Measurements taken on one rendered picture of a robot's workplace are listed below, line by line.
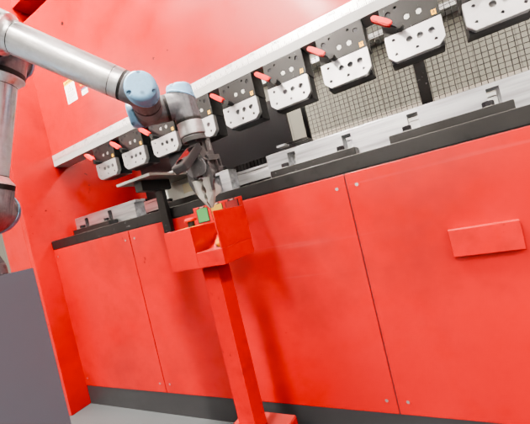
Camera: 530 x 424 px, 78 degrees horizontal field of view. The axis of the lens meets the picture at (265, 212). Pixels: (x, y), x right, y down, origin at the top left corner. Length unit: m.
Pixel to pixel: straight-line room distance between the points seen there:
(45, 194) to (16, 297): 1.25
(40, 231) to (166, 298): 0.84
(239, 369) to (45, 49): 0.96
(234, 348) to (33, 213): 1.35
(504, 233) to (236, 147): 1.38
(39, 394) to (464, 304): 1.02
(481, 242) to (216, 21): 1.14
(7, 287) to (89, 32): 1.36
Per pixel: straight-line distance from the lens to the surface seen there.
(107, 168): 1.79
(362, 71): 1.13
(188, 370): 1.55
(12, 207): 1.07
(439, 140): 0.97
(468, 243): 0.97
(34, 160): 2.13
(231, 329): 1.04
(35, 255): 2.02
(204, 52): 1.43
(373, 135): 1.11
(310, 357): 1.20
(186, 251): 0.99
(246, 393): 1.12
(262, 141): 1.84
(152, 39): 1.63
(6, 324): 0.89
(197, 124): 0.98
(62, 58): 0.93
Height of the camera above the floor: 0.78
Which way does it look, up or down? level
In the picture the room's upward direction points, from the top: 13 degrees counter-clockwise
